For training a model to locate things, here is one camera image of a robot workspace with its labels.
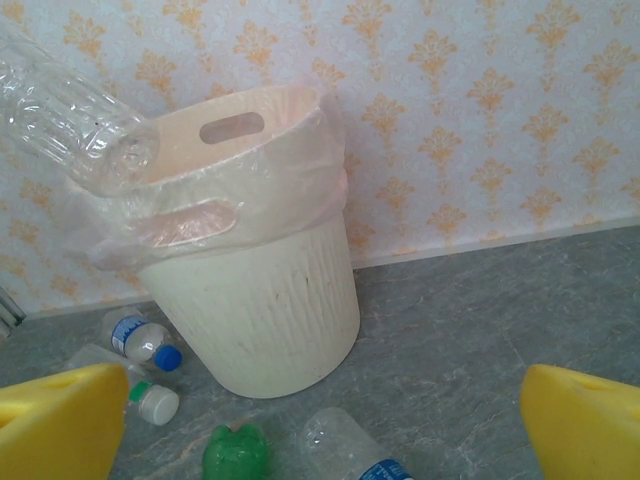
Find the clear bottle white cap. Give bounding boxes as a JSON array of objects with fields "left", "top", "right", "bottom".
[{"left": 64, "top": 343, "right": 181, "bottom": 427}]

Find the aluminium frame post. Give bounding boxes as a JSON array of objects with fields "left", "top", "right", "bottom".
[{"left": 0, "top": 284, "right": 27, "bottom": 341}]

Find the pink plastic bin liner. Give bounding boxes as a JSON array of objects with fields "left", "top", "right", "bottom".
[{"left": 54, "top": 74, "right": 351, "bottom": 274}]

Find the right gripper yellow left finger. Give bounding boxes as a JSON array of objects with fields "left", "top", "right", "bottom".
[{"left": 0, "top": 363, "right": 131, "bottom": 480}]

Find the blue-capped blue-label clear bottle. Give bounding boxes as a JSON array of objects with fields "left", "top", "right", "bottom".
[{"left": 99, "top": 307, "right": 184, "bottom": 374}]

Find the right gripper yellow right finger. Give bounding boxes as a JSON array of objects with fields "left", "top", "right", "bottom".
[{"left": 519, "top": 363, "right": 640, "bottom": 480}]

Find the cream plastic bin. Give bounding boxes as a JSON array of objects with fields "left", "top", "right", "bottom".
[{"left": 134, "top": 84, "right": 362, "bottom": 400}]

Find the clear bottle blue label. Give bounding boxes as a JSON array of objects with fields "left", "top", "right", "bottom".
[{"left": 301, "top": 406, "right": 417, "bottom": 480}]

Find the green plastic bottle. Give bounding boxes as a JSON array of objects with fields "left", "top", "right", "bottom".
[{"left": 201, "top": 422, "right": 273, "bottom": 480}]

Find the large clear plastic bottle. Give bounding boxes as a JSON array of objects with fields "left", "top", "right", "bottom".
[{"left": 0, "top": 22, "right": 161, "bottom": 199}]

